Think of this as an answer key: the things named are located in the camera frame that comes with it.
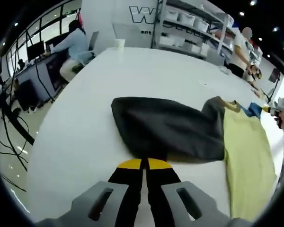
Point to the yellow blue grey garment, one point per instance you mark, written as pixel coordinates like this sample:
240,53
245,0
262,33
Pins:
170,127

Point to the white paper cup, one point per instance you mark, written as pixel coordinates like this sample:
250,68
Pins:
120,44

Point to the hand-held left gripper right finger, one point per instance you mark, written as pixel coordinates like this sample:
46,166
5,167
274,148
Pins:
165,182

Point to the black tripod stand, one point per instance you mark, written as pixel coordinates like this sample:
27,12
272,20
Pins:
274,75

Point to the black monitor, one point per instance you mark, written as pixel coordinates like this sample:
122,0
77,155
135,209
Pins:
35,49

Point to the coloured cloth pile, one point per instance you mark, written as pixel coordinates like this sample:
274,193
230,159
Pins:
256,92

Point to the grey office chair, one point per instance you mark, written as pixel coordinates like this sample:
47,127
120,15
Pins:
93,45

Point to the crumpled white plastic wrap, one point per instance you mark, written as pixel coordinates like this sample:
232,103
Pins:
225,70

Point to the grey metal storage shelf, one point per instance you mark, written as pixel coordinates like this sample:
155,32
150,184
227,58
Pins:
198,28

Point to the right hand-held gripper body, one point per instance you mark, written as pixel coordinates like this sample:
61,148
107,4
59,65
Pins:
280,106

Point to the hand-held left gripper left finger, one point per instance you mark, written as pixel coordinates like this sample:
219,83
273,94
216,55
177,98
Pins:
123,179

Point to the row of white storage bins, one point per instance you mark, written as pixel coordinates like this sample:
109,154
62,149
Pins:
187,21

